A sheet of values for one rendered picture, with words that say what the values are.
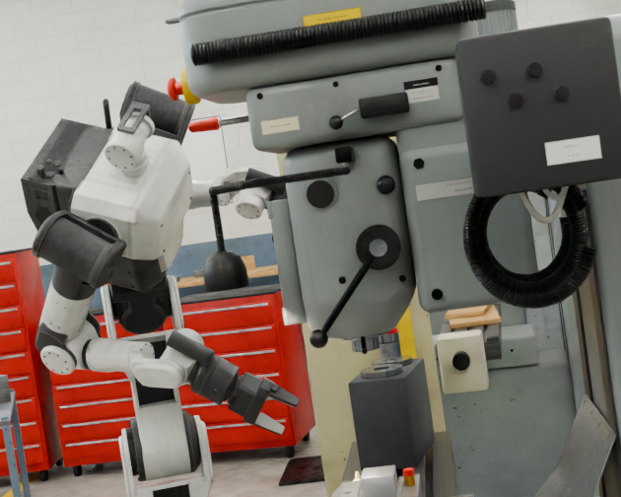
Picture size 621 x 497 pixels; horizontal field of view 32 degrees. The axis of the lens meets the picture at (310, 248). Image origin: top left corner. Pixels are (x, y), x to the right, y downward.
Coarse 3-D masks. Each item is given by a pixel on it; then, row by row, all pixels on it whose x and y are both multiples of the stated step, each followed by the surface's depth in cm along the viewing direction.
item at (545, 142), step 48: (480, 48) 140; (528, 48) 140; (576, 48) 139; (480, 96) 141; (528, 96) 140; (576, 96) 139; (480, 144) 141; (528, 144) 140; (576, 144) 140; (480, 192) 142
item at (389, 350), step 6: (384, 336) 233; (390, 336) 233; (396, 336) 234; (384, 342) 233; (390, 342) 233; (396, 342) 234; (384, 348) 234; (390, 348) 233; (396, 348) 234; (384, 354) 234; (390, 354) 233; (396, 354) 234; (384, 360) 234; (390, 360) 233
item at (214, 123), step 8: (200, 120) 192; (208, 120) 191; (216, 120) 191; (224, 120) 191; (232, 120) 191; (240, 120) 191; (248, 120) 191; (192, 128) 192; (200, 128) 191; (208, 128) 191; (216, 128) 191
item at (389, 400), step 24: (408, 360) 233; (360, 384) 222; (384, 384) 220; (408, 384) 222; (360, 408) 222; (384, 408) 221; (408, 408) 219; (360, 432) 223; (384, 432) 221; (408, 432) 220; (432, 432) 238; (360, 456) 223; (384, 456) 222; (408, 456) 220
